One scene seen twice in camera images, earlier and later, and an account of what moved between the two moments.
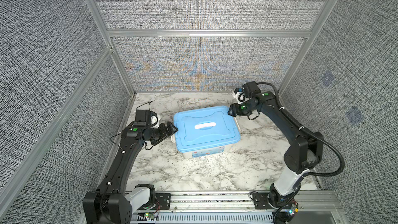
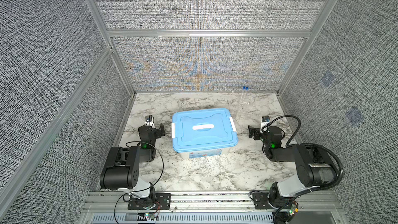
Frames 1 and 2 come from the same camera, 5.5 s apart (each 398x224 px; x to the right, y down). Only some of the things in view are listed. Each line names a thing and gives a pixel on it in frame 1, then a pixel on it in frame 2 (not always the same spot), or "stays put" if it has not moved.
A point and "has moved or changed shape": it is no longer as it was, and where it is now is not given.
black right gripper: (235, 110) → (257, 132)
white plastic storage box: (193, 155) has moved or changed shape
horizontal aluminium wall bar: (210, 34) stays put
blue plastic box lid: (202, 129) stays put
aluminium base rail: (321, 207) stays put
